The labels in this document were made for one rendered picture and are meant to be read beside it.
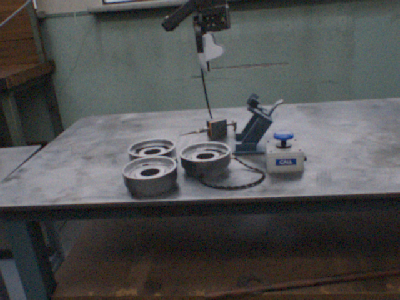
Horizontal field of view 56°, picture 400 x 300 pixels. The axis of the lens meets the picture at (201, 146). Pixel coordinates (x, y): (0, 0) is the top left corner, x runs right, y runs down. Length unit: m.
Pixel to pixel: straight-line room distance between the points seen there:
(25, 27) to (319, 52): 1.72
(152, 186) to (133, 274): 0.31
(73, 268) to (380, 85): 2.06
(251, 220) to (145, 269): 0.33
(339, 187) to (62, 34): 2.11
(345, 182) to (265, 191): 0.15
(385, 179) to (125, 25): 1.92
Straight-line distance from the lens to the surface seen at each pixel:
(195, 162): 0.74
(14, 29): 2.56
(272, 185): 0.72
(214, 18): 0.94
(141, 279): 0.93
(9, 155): 1.49
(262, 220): 1.09
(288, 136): 0.76
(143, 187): 0.70
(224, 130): 0.99
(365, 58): 2.49
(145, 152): 0.86
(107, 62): 2.48
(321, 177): 0.76
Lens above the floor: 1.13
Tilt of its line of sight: 21 degrees down
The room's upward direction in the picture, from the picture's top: 5 degrees counter-clockwise
